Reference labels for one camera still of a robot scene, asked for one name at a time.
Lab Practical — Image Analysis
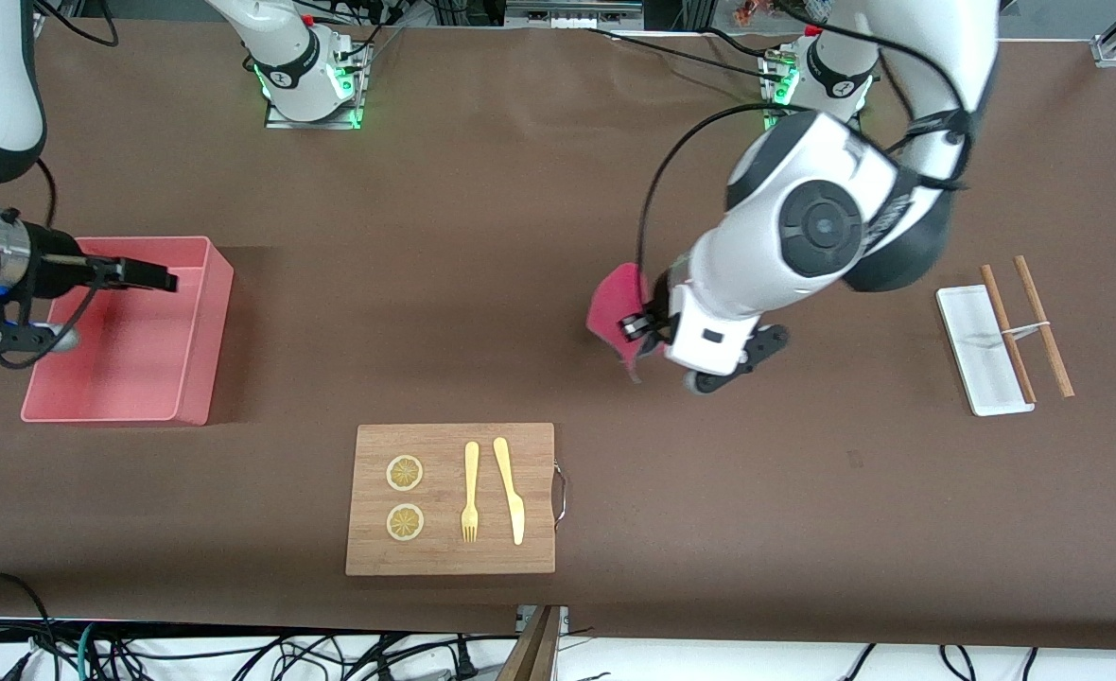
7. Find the red cloth with grey backing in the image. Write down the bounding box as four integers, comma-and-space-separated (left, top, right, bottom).
585, 262, 672, 385

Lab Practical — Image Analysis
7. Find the pink plastic bin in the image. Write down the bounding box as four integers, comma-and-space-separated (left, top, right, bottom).
21, 236, 235, 427

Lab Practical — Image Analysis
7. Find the yellow knife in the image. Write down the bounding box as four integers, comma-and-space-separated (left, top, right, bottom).
493, 436, 526, 547

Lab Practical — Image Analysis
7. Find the yellow fork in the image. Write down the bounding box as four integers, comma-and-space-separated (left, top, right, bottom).
461, 441, 480, 544

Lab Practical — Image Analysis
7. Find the grey equipment box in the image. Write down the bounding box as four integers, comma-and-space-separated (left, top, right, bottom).
504, 0, 646, 29

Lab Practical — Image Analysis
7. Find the wooden cutting board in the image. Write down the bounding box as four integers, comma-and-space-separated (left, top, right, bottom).
345, 423, 568, 576

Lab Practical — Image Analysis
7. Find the white rectangular tray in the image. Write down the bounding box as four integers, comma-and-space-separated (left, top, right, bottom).
936, 284, 1036, 417

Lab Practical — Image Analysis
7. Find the wooden plank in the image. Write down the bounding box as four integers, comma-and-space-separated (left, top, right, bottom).
497, 605, 561, 681

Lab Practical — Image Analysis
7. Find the wooden stick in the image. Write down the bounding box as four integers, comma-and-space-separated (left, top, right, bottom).
980, 264, 1038, 405
1013, 255, 1075, 398

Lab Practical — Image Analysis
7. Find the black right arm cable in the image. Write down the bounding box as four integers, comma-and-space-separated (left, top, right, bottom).
0, 0, 119, 370

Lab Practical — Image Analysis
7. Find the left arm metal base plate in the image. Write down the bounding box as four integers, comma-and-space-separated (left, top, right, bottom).
759, 52, 800, 126

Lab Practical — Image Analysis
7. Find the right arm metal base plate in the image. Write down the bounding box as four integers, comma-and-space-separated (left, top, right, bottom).
265, 43, 363, 131

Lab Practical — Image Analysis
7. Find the black table cable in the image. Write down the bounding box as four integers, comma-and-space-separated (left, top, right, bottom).
584, 26, 786, 84
705, 26, 791, 60

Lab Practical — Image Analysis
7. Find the small metal bracket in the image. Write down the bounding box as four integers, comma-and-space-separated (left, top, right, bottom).
516, 605, 570, 635

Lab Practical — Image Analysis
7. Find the thick black cable loop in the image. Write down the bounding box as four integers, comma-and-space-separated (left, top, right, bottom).
0, 570, 58, 681

